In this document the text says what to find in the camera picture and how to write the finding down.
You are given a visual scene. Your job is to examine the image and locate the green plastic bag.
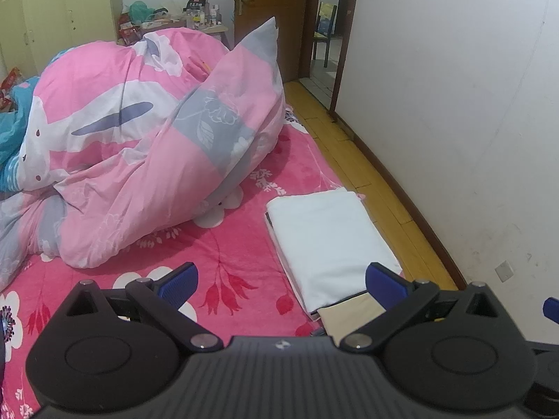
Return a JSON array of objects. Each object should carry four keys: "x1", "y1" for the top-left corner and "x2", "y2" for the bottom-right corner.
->
[{"x1": 128, "y1": 1, "x2": 157, "y2": 25}]

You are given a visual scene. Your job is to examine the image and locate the wooden door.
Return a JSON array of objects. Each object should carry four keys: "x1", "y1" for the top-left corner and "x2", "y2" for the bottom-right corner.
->
[{"x1": 234, "y1": 0, "x2": 316, "y2": 84}]

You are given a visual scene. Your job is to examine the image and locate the teal patterned blanket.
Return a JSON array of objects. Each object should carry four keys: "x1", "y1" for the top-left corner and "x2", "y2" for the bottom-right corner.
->
[{"x1": 0, "y1": 47, "x2": 71, "y2": 193}]

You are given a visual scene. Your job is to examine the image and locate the red snack packets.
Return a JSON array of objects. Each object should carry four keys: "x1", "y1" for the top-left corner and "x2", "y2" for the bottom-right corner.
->
[{"x1": 0, "y1": 67, "x2": 23, "y2": 113}]

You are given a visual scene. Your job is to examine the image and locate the beige folded garment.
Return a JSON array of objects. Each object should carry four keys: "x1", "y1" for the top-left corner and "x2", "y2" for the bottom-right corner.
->
[{"x1": 316, "y1": 292, "x2": 389, "y2": 346}]

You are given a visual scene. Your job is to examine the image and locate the white shirt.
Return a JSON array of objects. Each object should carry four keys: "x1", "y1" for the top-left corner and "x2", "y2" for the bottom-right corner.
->
[{"x1": 266, "y1": 189, "x2": 403, "y2": 316}]

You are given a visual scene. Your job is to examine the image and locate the pale yellow wardrobe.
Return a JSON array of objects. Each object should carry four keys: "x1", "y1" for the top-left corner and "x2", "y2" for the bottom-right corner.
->
[{"x1": 0, "y1": 0, "x2": 124, "y2": 80}]

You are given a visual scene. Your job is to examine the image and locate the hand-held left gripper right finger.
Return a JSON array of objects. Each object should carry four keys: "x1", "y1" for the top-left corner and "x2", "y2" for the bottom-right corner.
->
[{"x1": 340, "y1": 263, "x2": 500, "y2": 352}]

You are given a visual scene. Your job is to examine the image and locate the pink floral duvet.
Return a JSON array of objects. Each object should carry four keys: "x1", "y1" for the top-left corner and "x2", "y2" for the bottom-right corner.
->
[{"x1": 0, "y1": 16, "x2": 287, "y2": 294}]

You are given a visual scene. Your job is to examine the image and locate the pink floral bed sheet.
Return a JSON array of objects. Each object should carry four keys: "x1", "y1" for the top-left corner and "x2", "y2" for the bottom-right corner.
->
[{"x1": 0, "y1": 105, "x2": 373, "y2": 419}]

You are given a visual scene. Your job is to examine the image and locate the wooden side table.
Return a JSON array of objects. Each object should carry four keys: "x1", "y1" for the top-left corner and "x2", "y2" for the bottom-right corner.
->
[{"x1": 191, "y1": 23, "x2": 230, "y2": 48}]

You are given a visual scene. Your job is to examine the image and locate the wooden chair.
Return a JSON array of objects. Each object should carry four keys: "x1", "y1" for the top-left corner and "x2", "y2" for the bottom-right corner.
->
[{"x1": 311, "y1": 2, "x2": 338, "y2": 71}]

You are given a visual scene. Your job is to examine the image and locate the group of small bottles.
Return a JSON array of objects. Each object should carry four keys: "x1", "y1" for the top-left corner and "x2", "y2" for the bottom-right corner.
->
[{"x1": 182, "y1": 6, "x2": 224, "y2": 30}]

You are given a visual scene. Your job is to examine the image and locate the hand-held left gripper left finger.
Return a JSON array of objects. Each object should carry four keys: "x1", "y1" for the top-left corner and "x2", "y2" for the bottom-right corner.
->
[{"x1": 61, "y1": 262, "x2": 222, "y2": 352}]

